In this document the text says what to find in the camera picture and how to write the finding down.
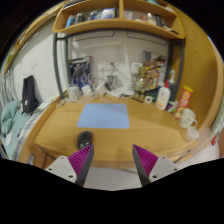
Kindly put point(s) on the steel cup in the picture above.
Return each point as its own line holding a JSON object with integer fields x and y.
{"x": 111, "y": 81}

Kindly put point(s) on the black backpack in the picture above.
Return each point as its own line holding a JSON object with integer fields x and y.
{"x": 29, "y": 95}

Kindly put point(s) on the wooden shelf unit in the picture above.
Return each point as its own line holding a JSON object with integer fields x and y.
{"x": 116, "y": 25}

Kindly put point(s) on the white wall box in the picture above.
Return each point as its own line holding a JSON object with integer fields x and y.
{"x": 136, "y": 68}

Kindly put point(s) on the colourful figure box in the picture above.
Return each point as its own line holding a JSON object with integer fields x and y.
{"x": 154, "y": 61}

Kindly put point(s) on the light blue mouse pad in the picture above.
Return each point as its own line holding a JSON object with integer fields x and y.
{"x": 104, "y": 116}

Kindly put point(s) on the small clear cup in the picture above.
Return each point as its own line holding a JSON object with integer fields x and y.
{"x": 192, "y": 134}

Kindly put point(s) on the white mug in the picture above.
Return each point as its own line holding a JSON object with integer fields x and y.
{"x": 187, "y": 118}

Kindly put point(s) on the black computer mouse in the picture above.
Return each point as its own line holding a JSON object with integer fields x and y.
{"x": 84, "y": 138}

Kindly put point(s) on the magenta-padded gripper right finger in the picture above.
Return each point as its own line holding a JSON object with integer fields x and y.
{"x": 161, "y": 166}

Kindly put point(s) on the brown tree figurine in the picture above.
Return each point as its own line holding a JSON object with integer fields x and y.
{"x": 145, "y": 81}

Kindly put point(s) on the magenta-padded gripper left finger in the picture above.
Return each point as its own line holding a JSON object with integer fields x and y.
{"x": 63, "y": 166}

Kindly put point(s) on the white charger block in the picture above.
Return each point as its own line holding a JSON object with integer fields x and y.
{"x": 87, "y": 90}

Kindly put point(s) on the blue robot model kit box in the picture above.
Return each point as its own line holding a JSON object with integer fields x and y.
{"x": 81, "y": 71}

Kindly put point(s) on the small white desk clock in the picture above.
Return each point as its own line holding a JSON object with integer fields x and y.
{"x": 148, "y": 99}

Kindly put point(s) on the bed with teal blanket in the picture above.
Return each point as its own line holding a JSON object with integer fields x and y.
{"x": 11, "y": 126}

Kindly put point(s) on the grey metal frame post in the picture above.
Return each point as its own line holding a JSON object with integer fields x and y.
{"x": 57, "y": 66}
{"x": 180, "y": 66}

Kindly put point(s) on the dark spray bottle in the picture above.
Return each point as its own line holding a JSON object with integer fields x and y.
{"x": 172, "y": 83}

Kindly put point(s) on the clear plastic cup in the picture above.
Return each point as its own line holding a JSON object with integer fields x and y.
{"x": 73, "y": 92}

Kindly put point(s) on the white lotion bottle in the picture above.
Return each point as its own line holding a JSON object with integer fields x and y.
{"x": 163, "y": 97}

